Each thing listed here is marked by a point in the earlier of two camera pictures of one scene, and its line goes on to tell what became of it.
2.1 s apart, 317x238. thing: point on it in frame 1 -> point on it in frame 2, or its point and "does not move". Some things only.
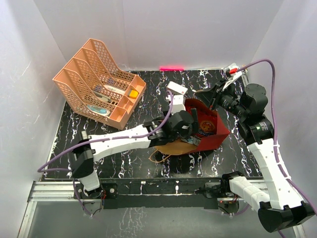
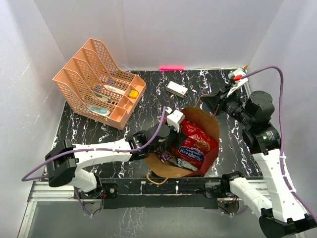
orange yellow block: x=133 y=93 does not move
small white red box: x=177 y=87 does not move
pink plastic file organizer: x=95 y=89 does not move
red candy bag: x=207 y=123 -> x=194 y=148
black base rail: x=176 y=193 does not move
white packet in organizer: x=116 y=89 does not move
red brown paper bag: x=211 y=129 -> x=208 y=123
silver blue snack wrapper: x=192 y=140 -> x=183 y=163
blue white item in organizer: x=101 y=110 does not move
